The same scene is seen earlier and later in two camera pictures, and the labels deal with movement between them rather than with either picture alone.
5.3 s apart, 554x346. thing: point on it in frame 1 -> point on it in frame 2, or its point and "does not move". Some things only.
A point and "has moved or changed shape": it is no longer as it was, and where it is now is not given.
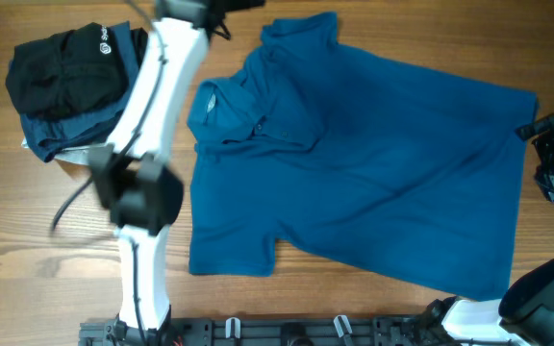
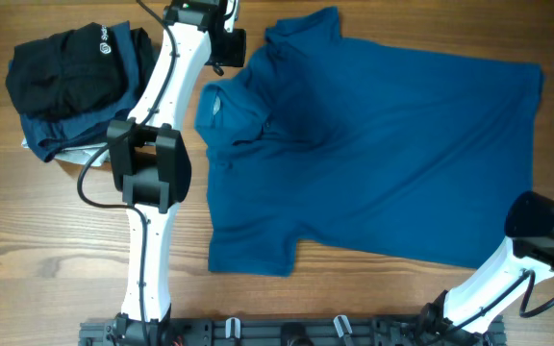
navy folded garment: x=51 y=136 does not move
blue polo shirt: x=383 y=169 has moved or changed shape
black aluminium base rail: x=275 y=331 does not move
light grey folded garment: x=79 y=155 does not move
